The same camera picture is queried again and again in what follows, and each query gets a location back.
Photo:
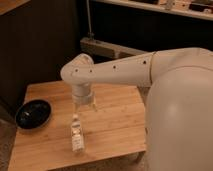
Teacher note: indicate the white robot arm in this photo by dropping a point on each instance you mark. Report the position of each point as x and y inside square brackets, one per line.
[179, 105]

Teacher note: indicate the dark wooden cabinet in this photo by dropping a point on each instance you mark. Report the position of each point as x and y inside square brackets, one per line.
[36, 40]

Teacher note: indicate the black ceramic bowl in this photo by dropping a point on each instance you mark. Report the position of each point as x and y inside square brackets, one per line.
[33, 114]

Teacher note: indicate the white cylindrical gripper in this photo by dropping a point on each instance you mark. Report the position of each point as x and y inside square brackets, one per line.
[83, 95]

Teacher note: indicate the small clear labelled bottle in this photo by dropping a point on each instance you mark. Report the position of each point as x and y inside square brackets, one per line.
[77, 134]

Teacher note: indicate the thin metal pole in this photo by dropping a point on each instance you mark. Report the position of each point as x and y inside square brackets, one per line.
[90, 32]

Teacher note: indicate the grey metal beam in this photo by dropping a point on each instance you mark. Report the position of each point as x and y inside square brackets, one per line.
[105, 49]

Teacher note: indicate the cluttered background shelf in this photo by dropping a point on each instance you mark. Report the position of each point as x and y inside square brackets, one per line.
[199, 9]

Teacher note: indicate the light wooden table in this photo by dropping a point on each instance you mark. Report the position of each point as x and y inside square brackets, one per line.
[114, 128]

